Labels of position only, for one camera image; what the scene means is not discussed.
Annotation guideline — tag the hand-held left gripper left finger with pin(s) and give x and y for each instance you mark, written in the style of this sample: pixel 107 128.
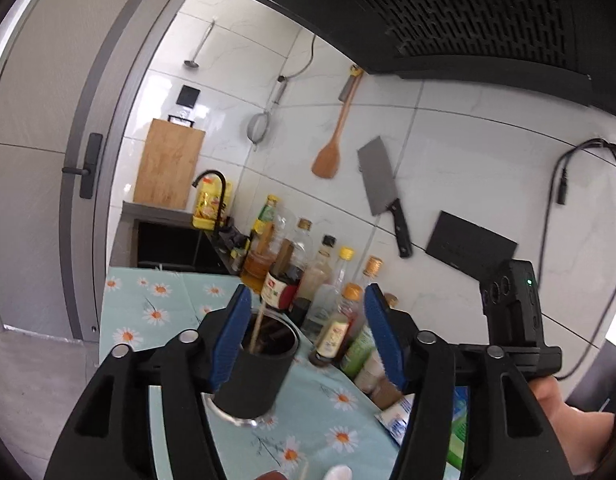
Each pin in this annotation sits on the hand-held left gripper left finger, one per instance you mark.
pixel 230 340

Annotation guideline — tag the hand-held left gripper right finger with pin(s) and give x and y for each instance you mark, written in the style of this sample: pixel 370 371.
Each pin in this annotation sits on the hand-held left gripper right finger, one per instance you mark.
pixel 383 340

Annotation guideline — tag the wooden chopstick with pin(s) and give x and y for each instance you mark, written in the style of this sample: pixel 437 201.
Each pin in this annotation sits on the wooden chopstick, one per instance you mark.
pixel 258 325

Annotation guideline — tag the black utensil holder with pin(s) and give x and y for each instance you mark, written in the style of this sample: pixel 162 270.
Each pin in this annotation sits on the black utensil holder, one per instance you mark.
pixel 258 380

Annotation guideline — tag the white spoon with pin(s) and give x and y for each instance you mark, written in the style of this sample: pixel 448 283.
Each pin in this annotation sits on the white spoon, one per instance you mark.
pixel 338 473

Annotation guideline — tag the person's right hand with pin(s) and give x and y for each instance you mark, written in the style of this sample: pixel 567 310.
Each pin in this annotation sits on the person's right hand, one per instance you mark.
pixel 578 430

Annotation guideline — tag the green label bottle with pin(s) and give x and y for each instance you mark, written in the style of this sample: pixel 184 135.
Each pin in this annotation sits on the green label bottle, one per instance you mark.
pixel 360 355

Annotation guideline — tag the beige lid jar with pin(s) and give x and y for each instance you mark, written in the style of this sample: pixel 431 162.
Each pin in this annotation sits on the beige lid jar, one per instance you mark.
pixel 370 375

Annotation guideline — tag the orange cap bottle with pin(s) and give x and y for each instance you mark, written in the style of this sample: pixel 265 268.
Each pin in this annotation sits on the orange cap bottle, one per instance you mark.
pixel 333 337

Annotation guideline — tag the brown lid jar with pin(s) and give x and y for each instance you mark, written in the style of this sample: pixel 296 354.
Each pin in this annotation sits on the brown lid jar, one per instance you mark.
pixel 385 395

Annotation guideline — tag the red label soy sauce bottle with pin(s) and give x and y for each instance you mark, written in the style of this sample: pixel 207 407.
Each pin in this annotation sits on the red label soy sauce bottle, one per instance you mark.
pixel 275 292

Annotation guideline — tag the clear plastic bottle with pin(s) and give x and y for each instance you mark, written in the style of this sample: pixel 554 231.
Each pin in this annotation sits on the clear plastic bottle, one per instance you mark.
pixel 320 310

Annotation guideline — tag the gold cap clear bottle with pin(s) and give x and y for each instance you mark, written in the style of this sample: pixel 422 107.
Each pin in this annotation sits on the gold cap clear bottle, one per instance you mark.
pixel 372 266

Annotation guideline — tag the golden oil bottle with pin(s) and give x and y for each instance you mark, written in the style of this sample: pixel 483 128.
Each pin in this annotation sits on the golden oil bottle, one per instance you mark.
pixel 253 265

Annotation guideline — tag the white packet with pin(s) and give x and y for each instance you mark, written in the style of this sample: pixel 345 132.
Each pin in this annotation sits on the white packet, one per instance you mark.
pixel 395 420

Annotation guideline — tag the floral tablecloth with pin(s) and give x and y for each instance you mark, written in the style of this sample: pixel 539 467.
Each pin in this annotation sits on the floral tablecloth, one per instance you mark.
pixel 153 310

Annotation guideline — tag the yellow cap bottle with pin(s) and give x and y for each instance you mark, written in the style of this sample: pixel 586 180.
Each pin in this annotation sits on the yellow cap bottle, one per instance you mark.
pixel 345 255

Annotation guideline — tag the black cap bottle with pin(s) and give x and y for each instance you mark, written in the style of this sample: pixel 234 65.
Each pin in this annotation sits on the black cap bottle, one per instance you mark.
pixel 318 272

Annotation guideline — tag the dark dish rag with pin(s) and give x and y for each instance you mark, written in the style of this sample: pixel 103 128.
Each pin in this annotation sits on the dark dish rag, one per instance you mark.
pixel 234 240

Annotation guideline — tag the black sink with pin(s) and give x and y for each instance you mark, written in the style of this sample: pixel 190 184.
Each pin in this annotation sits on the black sink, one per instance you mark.
pixel 163 245

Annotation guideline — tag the green packet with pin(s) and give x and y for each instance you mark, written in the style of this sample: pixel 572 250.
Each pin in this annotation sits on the green packet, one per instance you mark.
pixel 458 440

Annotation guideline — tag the yellow oil jug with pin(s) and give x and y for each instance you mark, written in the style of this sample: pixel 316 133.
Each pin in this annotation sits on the yellow oil jug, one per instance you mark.
pixel 205 207

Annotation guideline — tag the brown round utensil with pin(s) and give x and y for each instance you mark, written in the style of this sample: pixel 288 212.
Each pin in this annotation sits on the brown round utensil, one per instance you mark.
pixel 270 476

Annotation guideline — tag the black faucet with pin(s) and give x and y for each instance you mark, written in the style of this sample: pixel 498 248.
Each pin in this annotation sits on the black faucet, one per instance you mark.
pixel 209 172

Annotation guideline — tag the bamboo cutting board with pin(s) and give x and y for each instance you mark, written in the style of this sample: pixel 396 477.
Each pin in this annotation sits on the bamboo cutting board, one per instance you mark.
pixel 168 165

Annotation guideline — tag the wooden spatula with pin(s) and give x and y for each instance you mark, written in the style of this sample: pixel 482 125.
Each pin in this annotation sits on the wooden spatula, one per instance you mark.
pixel 328 157

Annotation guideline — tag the steel mesh strainer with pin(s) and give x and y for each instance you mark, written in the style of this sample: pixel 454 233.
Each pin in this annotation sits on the steel mesh strainer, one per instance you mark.
pixel 258 127

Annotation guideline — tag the grey door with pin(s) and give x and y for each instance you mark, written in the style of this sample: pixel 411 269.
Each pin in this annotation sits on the grey door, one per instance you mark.
pixel 38 160

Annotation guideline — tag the steel ladle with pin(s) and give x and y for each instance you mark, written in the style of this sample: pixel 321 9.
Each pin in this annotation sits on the steel ladle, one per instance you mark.
pixel 191 64

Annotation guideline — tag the black range hood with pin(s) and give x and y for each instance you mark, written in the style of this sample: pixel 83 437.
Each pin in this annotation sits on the black range hood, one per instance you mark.
pixel 438 10

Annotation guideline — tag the black wall panel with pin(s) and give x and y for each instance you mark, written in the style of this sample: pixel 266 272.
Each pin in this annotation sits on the black wall panel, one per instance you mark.
pixel 468 245

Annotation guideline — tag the yellow wall hook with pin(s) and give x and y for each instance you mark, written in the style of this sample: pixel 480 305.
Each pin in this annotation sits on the yellow wall hook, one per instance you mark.
pixel 356 71

